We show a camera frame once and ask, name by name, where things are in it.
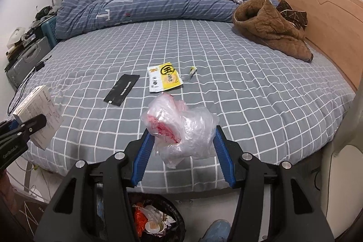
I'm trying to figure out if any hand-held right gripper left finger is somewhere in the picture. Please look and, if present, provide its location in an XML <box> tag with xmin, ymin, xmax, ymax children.
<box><xmin>35</xmin><ymin>127</ymin><xmax>156</xmax><ymax>242</ymax></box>

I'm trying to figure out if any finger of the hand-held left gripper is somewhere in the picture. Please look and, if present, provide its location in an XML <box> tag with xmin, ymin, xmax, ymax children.
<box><xmin>0</xmin><ymin>114</ymin><xmax>48</xmax><ymax>146</ymax></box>

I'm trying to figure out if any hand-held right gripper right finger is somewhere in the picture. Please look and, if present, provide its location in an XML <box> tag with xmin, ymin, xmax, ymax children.
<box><xmin>214</xmin><ymin>125</ymin><xmax>335</xmax><ymax>242</ymax></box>

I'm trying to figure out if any white cardboard box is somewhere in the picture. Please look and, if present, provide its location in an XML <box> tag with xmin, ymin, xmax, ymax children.
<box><xmin>13</xmin><ymin>85</ymin><xmax>63</xmax><ymax>150</ymax></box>

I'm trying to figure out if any clear plastic bag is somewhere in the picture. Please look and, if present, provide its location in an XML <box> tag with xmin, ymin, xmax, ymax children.
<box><xmin>140</xmin><ymin>93</ymin><xmax>219</xmax><ymax>169</ymax></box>

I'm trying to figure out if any red plastic bag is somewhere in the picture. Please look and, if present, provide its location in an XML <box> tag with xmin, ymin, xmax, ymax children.
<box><xmin>133</xmin><ymin>204</ymin><xmax>148</xmax><ymax>237</ymax></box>

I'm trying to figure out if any black trash bin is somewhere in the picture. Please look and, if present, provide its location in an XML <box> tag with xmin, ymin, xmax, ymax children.
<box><xmin>96</xmin><ymin>192</ymin><xmax>186</xmax><ymax>242</ymax></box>

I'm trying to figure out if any paper noodle cup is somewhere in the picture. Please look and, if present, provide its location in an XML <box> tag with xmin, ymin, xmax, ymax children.
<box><xmin>145</xmin><ymin>219</ymin><xmax>164</xmax><ymax>235</ymax></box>

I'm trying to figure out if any white crumpled paper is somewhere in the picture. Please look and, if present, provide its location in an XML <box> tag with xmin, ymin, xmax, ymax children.
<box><xmin>140</xmin><ymin>205</ymin><xmax>164</xmax><ymax>221</ymax></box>

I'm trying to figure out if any grey hard suitcase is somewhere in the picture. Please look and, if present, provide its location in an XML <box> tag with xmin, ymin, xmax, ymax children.
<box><xmin>6</xmin><ymin>36</ymin><xmax>54</xmax><ymax>91</ymax></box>

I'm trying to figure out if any brown patterned rug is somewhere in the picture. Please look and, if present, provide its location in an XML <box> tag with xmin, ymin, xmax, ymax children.
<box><xmin>17</xmin><ymin>197</ymin><xmax>49</xmax><ymax>235</ymax></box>

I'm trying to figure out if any person's right leg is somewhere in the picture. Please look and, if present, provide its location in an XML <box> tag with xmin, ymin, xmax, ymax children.
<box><xmin>204</xmin><ymin>219</ymin><xmax>231</xmax><ymax>242</ymax></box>

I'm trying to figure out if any black flat packet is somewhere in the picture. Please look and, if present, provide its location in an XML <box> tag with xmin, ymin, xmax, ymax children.
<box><xmin>103</xmin><ymin>74</ymin><xmax>140</xmax><ymax>106</ymax></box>

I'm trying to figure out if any grey checked bed sheet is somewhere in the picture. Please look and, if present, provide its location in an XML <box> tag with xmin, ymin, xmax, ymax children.
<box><xmin>21</xmin><ymin>18</ymin><xmax>356</xmax><ymax>194</ymax></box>

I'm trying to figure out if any yellow snack packet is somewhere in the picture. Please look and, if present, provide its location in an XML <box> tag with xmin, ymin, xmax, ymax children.
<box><xmin>147</xmin><ymin>62</ymin><xmax>184</xmax><ymax>93</ymax></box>

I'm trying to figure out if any white cap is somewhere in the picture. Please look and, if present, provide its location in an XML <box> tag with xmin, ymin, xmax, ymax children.
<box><xmin>7</xmin><ymin>27</ymin><xmax>28</xmax><ymax>47</ymax></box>

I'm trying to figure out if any small torn wrapper piece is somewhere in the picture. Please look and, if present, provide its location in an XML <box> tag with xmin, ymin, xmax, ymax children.
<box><xmin>181</xmin><ymin>67</ymin><xmax>197</xmax><ymax>81</ymax></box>

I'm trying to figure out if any teal case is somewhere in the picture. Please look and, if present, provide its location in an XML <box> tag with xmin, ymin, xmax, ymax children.
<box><xmin>41</xmin><ymin>15</ymin><xmax>61</xmax><ymax>45</ymax></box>

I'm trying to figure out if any cream white chair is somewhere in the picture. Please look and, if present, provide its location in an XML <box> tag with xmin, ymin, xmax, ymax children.
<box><xmin>320</xmin><ymin>95</ymin><xmax>363</xmax><ymax>231</ymax></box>

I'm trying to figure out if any brown quilted jacket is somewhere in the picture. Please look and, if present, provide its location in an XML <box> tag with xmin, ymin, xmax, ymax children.
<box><xmin>233</xmin><ymin>0</ymin><xmax>314</xmax><ymax>62</ymax></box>

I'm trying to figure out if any blue striped duvet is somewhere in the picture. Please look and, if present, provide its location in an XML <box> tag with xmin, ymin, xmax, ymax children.
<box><xmin>55</xmin><ymin>0</ymin><xmax>241</xmax><ymax>40</ymax></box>

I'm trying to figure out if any dark patterned cloth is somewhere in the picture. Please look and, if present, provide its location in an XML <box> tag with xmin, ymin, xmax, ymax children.
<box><xmin>276</xmin><ymin>0</ymin><xmax>308</xmax><ymax>30</ymax></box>

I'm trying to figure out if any wooden headboard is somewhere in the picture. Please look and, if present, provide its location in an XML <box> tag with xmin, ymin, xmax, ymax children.
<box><xmin>279</xmin><ymin>0</ymin><xmax>363</xmax><ymax>92</ymax></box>

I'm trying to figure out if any black strap cable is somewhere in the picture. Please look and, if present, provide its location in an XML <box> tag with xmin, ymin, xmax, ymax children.
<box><xmin>7</xmin><ymin>61</ymin><xmax>46</xmax><ymax>115</ymax></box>

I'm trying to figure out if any black floor cable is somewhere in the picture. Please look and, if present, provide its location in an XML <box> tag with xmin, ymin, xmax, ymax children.
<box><xmin>311</xmin><ymin>171</ymin><xmax>321</xmax><ymax>192</ymax></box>

